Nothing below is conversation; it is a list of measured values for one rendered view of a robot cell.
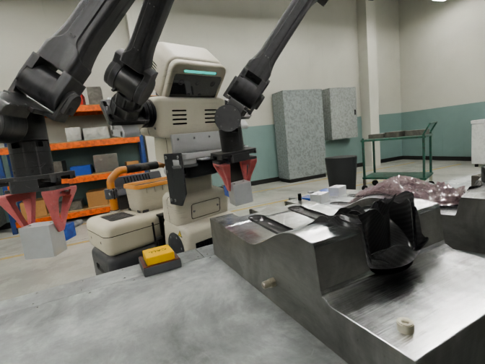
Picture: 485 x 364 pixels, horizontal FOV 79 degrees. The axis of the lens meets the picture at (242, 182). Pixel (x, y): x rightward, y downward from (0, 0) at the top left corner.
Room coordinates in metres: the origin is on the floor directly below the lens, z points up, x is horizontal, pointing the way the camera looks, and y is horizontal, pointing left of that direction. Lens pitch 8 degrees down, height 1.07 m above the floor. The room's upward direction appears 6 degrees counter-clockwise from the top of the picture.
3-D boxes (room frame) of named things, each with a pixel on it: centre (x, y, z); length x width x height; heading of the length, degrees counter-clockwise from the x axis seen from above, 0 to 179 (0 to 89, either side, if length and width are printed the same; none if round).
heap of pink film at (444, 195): (0.74, -0.42, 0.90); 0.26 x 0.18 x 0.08; 43
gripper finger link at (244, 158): (0.75, 0.00, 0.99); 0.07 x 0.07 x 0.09; 26
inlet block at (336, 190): (0.98, -0.27, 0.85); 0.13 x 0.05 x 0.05; 43
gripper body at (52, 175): (0.50, 0.34, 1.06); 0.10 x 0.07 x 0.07; 89
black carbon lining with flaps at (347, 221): (0.53, -0.14, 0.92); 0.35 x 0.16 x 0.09; 26
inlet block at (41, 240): (0.53, 0.34, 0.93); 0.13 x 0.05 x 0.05; 179
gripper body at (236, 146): (0.74, 0.02, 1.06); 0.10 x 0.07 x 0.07; 116
